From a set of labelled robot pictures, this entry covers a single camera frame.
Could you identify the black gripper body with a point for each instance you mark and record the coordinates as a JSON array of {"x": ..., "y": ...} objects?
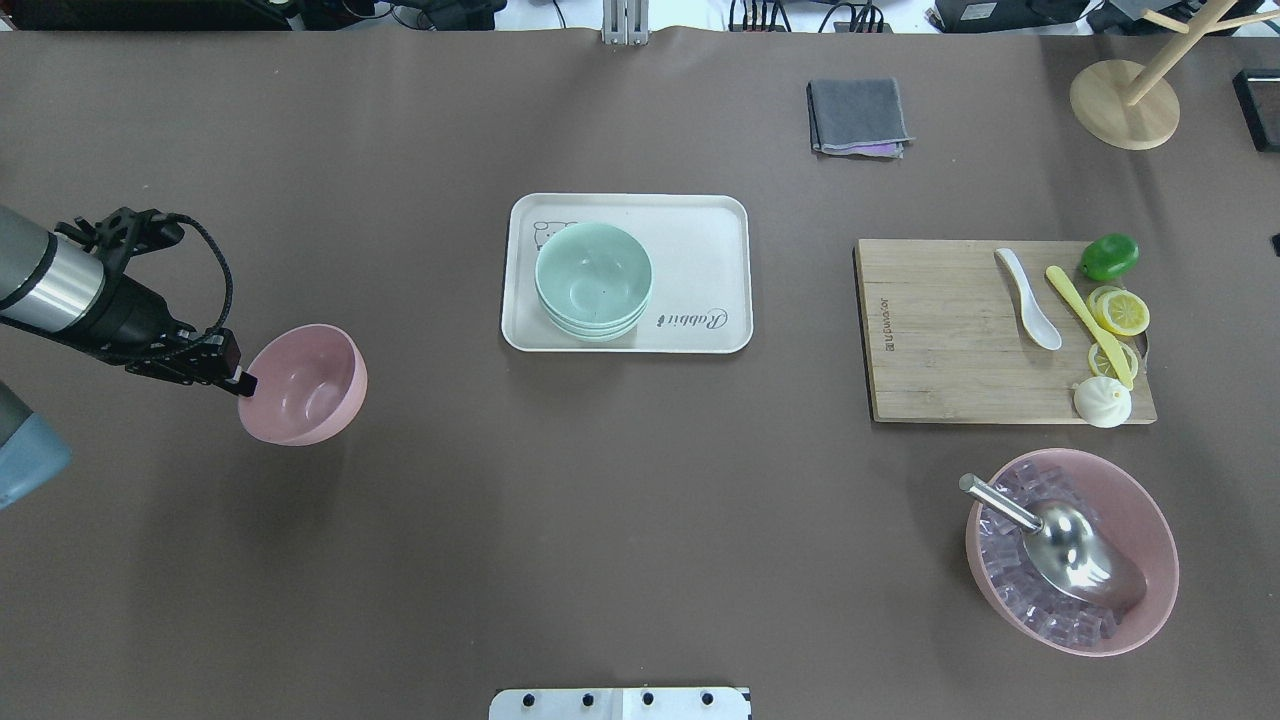
[{"x": 128, "y": 312}]

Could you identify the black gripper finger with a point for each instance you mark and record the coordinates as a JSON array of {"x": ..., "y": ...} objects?
[{"x": 243, "y": 384}]

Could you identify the small pink bowl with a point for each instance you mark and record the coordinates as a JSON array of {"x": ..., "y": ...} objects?
[{"x": 312, "y": 383}]

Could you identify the white ceramic spoon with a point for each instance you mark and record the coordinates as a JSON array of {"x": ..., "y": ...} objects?
[{"x": 1039, "y": 328}]

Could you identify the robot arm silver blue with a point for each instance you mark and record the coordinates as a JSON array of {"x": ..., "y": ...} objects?
[{"x": 68, "y": 285}]

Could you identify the large pink ice bowl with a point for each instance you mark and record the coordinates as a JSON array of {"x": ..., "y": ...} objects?
[{"x": 1120, "y": 509}]

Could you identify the white rabbit tray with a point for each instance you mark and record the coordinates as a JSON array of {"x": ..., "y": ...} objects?
[{"x": 702, "y": 301}]

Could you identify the stacked mint green bowls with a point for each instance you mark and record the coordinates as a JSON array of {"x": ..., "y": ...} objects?
[{"x": 594, "y": 280}]

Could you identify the grey folded cloth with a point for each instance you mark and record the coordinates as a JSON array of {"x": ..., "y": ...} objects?
[{"x": 856, "y": 117}]

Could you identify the bamboo cutting board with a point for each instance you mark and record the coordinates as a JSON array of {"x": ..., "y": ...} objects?
[{"x": 943, "y": 336}]

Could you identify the yellow plastic knife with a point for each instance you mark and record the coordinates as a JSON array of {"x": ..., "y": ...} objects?
[{"x": 1113, "y": 348}]

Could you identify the metal ice scoop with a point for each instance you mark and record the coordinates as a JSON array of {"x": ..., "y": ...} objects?
[{"x": 1066, "y": 550}]

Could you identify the lemon slice lower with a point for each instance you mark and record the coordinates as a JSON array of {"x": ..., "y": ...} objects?
[{"x": 1100, "y": 363}]

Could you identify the lemon slice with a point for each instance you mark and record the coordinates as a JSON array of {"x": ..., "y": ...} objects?
[
  {"x": 1100, "y": 363},
  {"x": 1119, "y": 311}
]

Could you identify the green lime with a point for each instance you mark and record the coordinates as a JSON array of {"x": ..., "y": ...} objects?
[{"x": 1109, "y": 257}]

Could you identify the lemon slice upper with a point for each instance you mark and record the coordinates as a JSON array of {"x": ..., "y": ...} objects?
[{"x": 1119, "y": 311}]

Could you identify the wooden cup rack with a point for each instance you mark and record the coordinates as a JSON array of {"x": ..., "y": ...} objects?
[{"x": 1130, "y": 105}]

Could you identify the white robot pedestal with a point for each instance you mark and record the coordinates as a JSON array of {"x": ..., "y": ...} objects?
[{"x": 691, "y": 702}]

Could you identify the aluminium frame post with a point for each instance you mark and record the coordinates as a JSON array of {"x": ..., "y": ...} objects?
[{"x": 625, "y": 22}]

